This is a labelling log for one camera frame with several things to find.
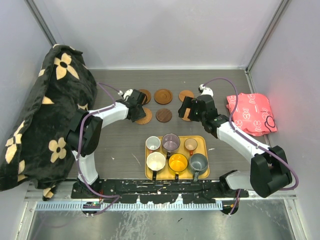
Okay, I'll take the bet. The light woven coaster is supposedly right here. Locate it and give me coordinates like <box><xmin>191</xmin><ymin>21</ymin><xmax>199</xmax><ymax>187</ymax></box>
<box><xmin>136</xmin><ymin>107</ymin><xmax>153</xmax><ymax>125</ymax></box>

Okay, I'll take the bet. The light wooden coaster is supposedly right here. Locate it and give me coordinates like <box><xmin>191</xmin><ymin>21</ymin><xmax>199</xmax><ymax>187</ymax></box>
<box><xmin>182</xmin><ymin>108</ymin><xmax>191</xmax><ymax>122</ymax></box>
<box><xmin>178</xmin><ymin>90</ymin><xmax>194</xmax><ymax>102</ymax></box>

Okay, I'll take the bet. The dark brown ringed coaster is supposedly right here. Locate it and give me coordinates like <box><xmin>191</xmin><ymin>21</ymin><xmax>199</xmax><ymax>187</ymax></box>
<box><xmin>154</xmin><ymin>88</ymin><xmax>173</xmax><ymax>105</ymax></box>

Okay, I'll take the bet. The dark walnut coaster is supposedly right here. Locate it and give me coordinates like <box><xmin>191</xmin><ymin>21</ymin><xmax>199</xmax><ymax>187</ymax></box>
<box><xmin>155</xmin><ymin>108</ymin><xmax>172</xmax><ymax>123</ymax></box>

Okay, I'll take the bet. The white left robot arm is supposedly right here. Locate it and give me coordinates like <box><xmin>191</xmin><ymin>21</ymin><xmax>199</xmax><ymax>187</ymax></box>
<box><xmin>66</xmin><ymin>89</ymin><xmax>147</xmax><ymax>198</ymax></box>

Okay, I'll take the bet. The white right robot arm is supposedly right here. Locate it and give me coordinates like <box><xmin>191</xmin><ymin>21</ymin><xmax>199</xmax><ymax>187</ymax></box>
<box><xmin>178</xmin><ymin>94</ymin><xmax>293</xmax><ymax>198</ymax></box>

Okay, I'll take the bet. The small orange cup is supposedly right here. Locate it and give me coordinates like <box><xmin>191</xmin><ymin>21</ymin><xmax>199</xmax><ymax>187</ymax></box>
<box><xmin>184</xmin><ymin>138</ymin><xmax>198</xmax><ymax>156</ymax></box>

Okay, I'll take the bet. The small white mug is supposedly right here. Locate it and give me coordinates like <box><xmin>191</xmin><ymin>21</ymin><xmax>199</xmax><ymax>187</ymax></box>
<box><xmin>145</xmin><ymin>136</ymin><xmax>161</xmax><ymax>154</ymax></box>

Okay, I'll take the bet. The purple glass mug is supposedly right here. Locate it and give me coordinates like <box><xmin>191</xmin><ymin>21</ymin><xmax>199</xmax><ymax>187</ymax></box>
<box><xmin>161</xmin><ymin>133</ymin><xmax>181</xmax><ymax>160</ymax></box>

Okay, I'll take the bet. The pink patterned plastic package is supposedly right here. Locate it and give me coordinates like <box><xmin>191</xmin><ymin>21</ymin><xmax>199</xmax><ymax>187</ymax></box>
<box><xmin>226</xmin><ymin>93</ymin><xmax>278</xmax><ymax>137</ymax></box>

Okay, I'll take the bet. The grey mug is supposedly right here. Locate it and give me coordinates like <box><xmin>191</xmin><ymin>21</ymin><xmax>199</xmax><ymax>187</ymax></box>
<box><xmin>188</xmin><ymin>153</ymin><xmax>208</xmax><ymax>182</ymax></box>

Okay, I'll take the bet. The yellow mug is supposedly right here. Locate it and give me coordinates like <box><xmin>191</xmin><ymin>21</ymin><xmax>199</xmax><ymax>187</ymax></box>
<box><xmin>168</xmin><ymin>153</ymin><xmax>188</xmax><ymax>182</ymax></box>

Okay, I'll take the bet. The large white mug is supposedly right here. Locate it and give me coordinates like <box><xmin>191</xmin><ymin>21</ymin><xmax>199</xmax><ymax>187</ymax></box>
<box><xmin>146</xmin><ymin>152</ymin><xmax>166</xmax><ymax>181</ymax></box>

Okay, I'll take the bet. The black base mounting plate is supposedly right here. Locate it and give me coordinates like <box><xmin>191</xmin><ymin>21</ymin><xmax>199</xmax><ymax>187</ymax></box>
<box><xmin>71</xmin><ymin>178</ymin><xmax>250</xmax><ymax>205</ymax></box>

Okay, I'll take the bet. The black floral plush blanket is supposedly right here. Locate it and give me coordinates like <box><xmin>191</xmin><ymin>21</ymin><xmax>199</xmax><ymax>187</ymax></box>
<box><xmin>0</xmin><ymin>44</ymin><xmax>97</xmax><ymax>201</ymax></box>

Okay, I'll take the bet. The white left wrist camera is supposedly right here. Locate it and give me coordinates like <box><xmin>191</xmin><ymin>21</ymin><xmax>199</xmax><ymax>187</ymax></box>
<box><xmin>117</xmin><ymin>89</ymin><xmax>133</xmax><ymax>101</ymax></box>

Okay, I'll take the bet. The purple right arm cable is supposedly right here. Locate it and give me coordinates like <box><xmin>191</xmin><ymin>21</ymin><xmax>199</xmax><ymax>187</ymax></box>
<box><xmin>197</xmin><ymin>77</ymin><xmax>300</xmax><ymax>216</ymax></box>

